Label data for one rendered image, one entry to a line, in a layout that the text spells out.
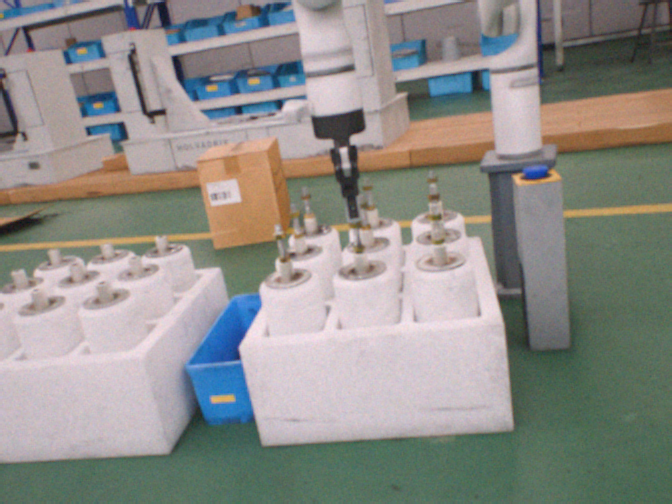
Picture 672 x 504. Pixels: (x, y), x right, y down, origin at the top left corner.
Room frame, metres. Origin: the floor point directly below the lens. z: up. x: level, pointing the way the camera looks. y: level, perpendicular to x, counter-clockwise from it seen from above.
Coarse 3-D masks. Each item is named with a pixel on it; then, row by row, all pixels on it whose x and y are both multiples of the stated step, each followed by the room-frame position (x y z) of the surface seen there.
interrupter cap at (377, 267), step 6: (354, 264) 0.93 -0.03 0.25; (372, 264) 0.92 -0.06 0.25; (378, 264) 0.91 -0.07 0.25; (384, 264) 0.90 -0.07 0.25; (342, 270) 0.91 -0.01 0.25; (348, 270) 0.91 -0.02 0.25; (354, 270) 0.91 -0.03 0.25; (372, 270) 0.90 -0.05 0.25; (378, 270) 0.89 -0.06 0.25; (384, 270) 0.88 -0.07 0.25; (342, 276) 0.88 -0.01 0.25; (348, 276) 0.88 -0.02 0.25; (354, 276) 0.88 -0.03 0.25; (360, 276) 0.87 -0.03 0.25; (366, 276) 0.87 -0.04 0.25; (372, 276) 0.87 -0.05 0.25
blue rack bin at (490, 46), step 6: (504, 36) 5.69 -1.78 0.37; (510, 36) 5.67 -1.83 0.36; (516, 36) 5.65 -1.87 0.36; (480, 42) 5.38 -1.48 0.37; (486, 42) 5.67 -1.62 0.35; (492, 42) 5.27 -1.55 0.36; (498, 42) 5.25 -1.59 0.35; (504, 42) 5.24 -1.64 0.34; (510, 42) 5.22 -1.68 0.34; (486, 48) 5.30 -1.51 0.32; (492, 48) 5.28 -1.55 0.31; (498, 48) 5.26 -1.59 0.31; (504, 48) 5.25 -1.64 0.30; (486, 54) 5.30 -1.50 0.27; (492, 54) 5.29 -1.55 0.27
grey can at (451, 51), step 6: (444, 42) 5.52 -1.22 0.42; (450, 42) 5.49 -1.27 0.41; (456, 42) 5.50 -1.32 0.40; (444, 48) 5.52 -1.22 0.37; (450, 48) 5.50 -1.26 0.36; (456, 48) 5.50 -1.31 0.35; (444, 54) 5.53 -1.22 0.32; (450, 54) 5.50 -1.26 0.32; (456, 54) 5.50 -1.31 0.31; (444, 60) 5.54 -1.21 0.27; (450, 60) 5.50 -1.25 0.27; (456, 60) 5.49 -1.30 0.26
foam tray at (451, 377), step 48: (480, 288) 0.92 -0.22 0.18; (288, 336) 0.87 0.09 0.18; (336, 336) 0.84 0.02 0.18; (384, 336) 0.82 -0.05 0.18; (432, 336) 0.81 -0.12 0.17; (480, 336) 0.80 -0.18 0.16; (288, 384) 0.85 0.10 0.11; (336, 384) 0.84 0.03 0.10; (384, 384) 0.82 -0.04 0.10; (432, 384) 0.81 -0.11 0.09; (480, 384) 0.80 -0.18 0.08; (288, 432) 0.85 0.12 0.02; (336, 432) 0.84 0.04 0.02; (384, 432) 0.83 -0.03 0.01; (432, 432) 0.81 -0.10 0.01; (480, 432) 0.80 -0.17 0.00
